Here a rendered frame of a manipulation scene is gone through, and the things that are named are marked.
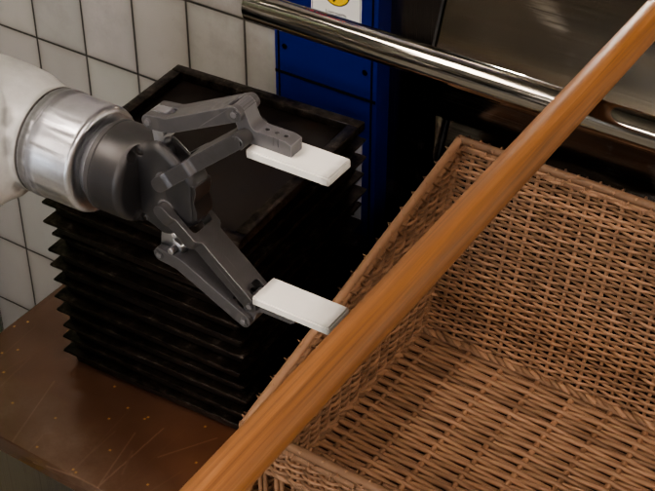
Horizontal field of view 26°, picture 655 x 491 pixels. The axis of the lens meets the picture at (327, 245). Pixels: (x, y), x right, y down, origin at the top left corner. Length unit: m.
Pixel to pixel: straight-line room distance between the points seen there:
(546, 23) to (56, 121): 0.74
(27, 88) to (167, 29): 0.90
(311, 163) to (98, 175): 0.19
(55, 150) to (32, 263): 1.46
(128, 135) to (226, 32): 0.89
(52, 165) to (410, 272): 0.30
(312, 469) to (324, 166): 0.59
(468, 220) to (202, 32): 1.01
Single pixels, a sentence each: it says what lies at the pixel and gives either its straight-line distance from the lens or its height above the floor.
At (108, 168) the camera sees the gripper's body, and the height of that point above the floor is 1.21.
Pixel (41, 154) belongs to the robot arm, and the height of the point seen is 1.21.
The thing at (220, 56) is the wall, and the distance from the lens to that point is 2.00.
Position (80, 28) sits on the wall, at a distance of 2.17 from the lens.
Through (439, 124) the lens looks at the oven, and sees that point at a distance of 1.84.
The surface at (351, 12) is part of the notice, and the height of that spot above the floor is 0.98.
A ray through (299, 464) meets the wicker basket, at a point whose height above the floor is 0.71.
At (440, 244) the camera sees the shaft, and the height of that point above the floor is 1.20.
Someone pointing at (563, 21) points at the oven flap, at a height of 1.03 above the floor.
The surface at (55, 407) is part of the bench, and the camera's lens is 1.82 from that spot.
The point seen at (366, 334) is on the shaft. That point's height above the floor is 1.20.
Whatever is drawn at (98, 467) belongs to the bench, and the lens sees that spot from 1.73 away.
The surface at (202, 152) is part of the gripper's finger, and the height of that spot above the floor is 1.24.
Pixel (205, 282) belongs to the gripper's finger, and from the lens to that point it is 1.12.
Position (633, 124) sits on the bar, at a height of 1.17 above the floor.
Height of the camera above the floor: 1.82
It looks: 37 degrees down
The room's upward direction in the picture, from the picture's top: straight up
